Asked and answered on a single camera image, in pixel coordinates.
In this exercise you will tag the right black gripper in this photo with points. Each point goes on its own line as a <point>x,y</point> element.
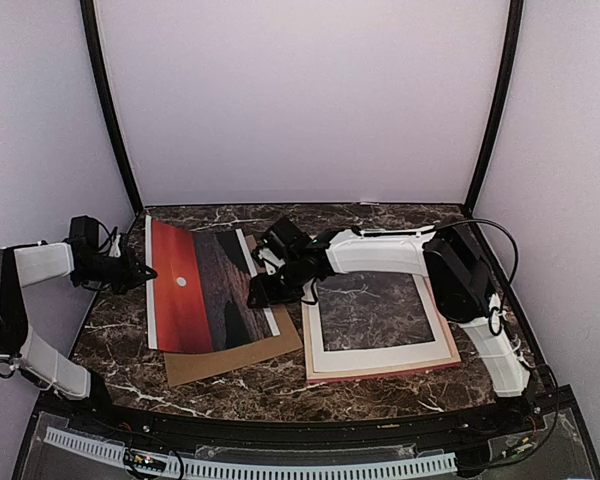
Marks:
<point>264,293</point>

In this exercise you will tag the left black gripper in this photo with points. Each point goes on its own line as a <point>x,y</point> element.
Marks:
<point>131,276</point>

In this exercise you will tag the red and grey photo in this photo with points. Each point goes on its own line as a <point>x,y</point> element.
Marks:
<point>197,304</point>

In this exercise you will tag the clear acrylic sheet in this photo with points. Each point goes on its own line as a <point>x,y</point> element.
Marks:
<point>371,310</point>

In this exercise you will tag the pink wooden picture frame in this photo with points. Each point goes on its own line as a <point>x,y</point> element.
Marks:
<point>349,365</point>

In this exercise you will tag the white mat board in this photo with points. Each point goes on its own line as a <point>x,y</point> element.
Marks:
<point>374,324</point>

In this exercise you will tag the brown cardboard backing board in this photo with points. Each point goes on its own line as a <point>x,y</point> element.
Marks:
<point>185,368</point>

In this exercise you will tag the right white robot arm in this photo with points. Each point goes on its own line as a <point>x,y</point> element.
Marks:
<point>444,256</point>

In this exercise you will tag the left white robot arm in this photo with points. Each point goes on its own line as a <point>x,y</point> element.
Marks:
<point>22,350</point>

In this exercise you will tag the left small circuit board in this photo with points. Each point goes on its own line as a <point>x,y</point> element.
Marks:
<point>143,460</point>

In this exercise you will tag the small circuit board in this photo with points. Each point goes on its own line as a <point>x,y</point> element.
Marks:
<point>522,445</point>
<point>143,460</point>

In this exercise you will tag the right small circuit board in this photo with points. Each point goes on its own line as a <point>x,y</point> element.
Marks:
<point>522,445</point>

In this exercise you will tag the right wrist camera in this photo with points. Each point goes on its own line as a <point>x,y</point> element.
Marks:
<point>282,243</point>

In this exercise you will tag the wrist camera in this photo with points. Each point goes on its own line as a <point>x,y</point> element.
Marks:
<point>282,243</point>
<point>88,236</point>

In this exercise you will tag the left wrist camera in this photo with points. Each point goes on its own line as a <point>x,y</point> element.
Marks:
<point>88,236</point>

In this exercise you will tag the black front rail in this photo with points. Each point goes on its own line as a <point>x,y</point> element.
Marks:
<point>559,423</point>

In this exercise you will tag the white slotted cable duct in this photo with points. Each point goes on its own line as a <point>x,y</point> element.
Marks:
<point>248,464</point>

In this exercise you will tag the left black enclosure post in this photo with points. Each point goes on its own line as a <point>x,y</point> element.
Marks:
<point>99,72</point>

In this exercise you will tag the black enclosure post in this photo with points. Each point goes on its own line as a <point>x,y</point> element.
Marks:
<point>99,72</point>
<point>503,79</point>

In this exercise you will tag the right black enclosure post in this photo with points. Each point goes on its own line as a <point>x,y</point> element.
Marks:
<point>503,79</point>

